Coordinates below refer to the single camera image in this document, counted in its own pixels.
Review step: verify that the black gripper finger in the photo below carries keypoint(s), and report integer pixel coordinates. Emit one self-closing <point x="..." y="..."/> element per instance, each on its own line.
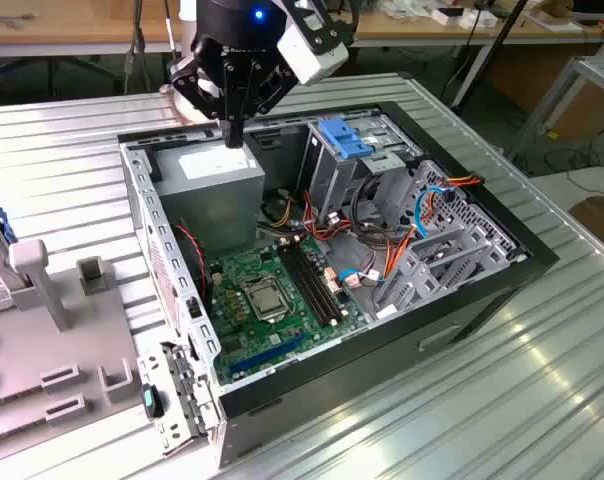
<point x="192" y="82"/>
<point x="272" y="92"/>

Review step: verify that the grey metal disk bay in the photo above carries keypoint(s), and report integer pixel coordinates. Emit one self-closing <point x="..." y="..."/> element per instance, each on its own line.
<point x="452" y="260"/>

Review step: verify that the blue plastic drive latch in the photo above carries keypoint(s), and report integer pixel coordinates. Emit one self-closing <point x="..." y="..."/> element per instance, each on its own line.
<point x="344" y="137"/>

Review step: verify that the grey metal drive cage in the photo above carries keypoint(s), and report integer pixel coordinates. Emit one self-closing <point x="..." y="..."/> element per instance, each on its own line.
<point x="332" y="175"/>

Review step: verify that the wooden desk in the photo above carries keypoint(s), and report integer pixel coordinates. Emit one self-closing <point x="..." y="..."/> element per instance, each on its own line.
<point x="82" y="25"/>

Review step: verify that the grey power supply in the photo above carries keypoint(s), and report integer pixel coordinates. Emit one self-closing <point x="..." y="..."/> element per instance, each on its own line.
<point x="207" y="210"/>

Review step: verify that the black case fan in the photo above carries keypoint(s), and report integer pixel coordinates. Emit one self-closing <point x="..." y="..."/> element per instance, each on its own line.
<point x="194" y="270"/>

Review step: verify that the white box with black top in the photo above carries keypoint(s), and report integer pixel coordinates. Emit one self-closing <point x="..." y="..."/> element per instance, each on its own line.
<point x="447" y="15"/>

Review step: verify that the black RAM slot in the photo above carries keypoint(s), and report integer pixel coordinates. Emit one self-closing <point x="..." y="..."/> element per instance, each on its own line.
<point x="320" y="280"/>
<point x="314" y="282"/>
<point x="308" y="284"/>
<point x="302" y="286"/>

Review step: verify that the CPU socket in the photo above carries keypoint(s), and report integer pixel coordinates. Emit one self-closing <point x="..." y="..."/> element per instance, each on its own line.
<point x="246" y="300"/>

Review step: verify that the silver CPU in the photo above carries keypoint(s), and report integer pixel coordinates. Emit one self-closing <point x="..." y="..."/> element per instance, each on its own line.
<point x="266" y="303"/>

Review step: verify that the green motherboard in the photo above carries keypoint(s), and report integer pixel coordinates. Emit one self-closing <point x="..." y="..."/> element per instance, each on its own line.
<point x="282" y="330"/>

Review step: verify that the black slanted pole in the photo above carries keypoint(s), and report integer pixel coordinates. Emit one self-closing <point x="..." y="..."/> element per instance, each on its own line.
<point x="507" y="27"/>

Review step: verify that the blue expansion slot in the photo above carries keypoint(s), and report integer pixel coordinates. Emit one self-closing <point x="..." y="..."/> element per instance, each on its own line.
<point x="267" y="354"/>

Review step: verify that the black PC case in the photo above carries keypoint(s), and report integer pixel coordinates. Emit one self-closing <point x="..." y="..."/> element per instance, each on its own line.
<point x="382" y="360"/>

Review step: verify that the grey parts rack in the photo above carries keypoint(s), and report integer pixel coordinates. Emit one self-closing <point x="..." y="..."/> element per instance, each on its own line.
<point x="32" y="360"/>

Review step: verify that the brown cardboard box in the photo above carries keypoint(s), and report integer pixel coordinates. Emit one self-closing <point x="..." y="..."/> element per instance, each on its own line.
<point x="602" y="220"/>

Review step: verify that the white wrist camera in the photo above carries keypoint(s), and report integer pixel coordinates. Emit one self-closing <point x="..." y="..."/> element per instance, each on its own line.
<point x="312" y="55"/>

